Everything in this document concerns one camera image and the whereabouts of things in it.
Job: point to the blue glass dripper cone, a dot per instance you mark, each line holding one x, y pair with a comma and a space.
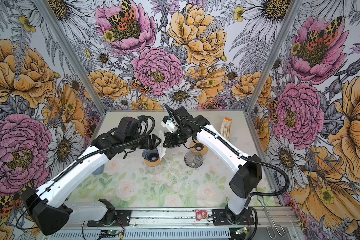
151, 155

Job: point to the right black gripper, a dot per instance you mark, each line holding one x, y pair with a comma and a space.
172, 143

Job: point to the white paper coffee filter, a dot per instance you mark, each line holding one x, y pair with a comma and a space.
161, 149

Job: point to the pink toy on rail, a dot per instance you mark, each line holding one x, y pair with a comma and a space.
201, 215

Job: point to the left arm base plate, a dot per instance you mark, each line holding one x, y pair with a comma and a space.
119, 217

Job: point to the aluminium front rail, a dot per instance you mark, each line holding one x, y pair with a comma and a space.
181, 224

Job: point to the grey blue oval pad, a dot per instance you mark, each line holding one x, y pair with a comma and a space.
99, 170

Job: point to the coffee filter pack orange top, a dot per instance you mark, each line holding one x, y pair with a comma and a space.
225, 129

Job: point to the green circuit board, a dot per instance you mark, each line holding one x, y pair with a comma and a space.
243, 230
111, 233

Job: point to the green circuit board right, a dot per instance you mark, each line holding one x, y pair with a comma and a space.
243, 230

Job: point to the green circuit board left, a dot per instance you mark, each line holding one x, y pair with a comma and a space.
111, 233

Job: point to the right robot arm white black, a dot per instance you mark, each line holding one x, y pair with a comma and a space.
246, 169

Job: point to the grey glass dripper cone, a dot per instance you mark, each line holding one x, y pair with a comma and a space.
193, 159

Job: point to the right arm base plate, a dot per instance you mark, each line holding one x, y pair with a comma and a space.
220, 218

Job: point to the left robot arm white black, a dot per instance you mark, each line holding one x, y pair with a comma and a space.
48, 206

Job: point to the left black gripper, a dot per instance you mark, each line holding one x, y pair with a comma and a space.
152, 145

